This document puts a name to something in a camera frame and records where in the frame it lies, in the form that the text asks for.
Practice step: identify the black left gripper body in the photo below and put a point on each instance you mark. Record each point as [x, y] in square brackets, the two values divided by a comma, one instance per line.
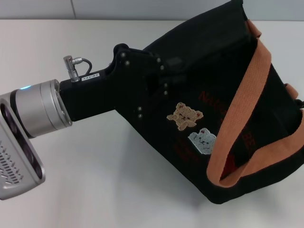
[123, 85]

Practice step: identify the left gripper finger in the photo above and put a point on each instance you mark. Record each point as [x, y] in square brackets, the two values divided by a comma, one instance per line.
[175, 78]
[173, 63]

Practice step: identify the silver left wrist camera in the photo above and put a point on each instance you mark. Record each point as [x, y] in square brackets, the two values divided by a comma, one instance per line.
[14, 161]

